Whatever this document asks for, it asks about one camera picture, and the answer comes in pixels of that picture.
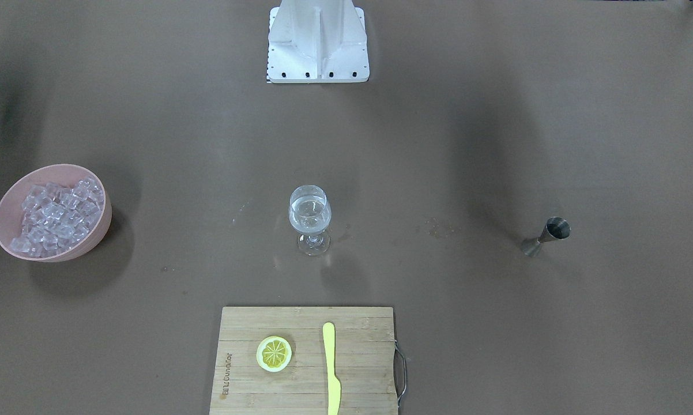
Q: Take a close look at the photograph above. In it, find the steel jigger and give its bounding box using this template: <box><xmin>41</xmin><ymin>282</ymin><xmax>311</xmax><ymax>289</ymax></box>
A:
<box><xmin>521</xmin><ymin>216</ymin><xmax>571</xmax><ymax>257</ymax></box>

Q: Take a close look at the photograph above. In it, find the clear wine glass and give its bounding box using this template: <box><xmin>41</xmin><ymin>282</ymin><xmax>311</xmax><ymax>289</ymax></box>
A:
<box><xmin>288</xmin><ymin>186</ymin><xmax>332</xmax><ymax>256</ymax></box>

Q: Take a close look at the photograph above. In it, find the clear ice cubes pile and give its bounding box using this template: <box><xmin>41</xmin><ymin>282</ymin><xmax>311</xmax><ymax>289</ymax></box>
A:
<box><xmin>9</xmin><ymin>176</ymin><xmax>105</xmax><ymax>258</ymax></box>

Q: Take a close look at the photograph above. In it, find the bamboo cutting board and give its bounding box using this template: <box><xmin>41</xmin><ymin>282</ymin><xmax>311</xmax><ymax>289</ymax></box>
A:
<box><xmin>209</xmin><ymin>305</ymin><xmax>400</xmax><ymax>414</ymax></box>

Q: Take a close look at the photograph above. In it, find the yellow lemon slice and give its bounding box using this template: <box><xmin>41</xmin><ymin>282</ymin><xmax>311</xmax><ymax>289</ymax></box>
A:
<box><xmin>256</xmin><ymin>336</ymin><xmax>293</xmax><ymax>373</ymax></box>

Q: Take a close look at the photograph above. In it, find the yellow plastic knife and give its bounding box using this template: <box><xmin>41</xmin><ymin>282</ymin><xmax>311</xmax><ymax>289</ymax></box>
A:
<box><xmin>322</xmin><ymin>322</ymin><xmax>342</xmax><ymax>415</ymax></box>

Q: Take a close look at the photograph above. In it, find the pink bowl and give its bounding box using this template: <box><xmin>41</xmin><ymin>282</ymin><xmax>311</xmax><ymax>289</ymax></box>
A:
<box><xmin>0</xmin><ymin>164</ymin><xmax>112</xmax><ymax>263</ymax></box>

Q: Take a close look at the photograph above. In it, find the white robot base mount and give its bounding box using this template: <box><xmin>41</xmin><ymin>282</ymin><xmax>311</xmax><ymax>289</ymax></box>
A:
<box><xmin>266</xmin><ymin>1</ymin><xmax>370</xmax><ymax>84</ymax></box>

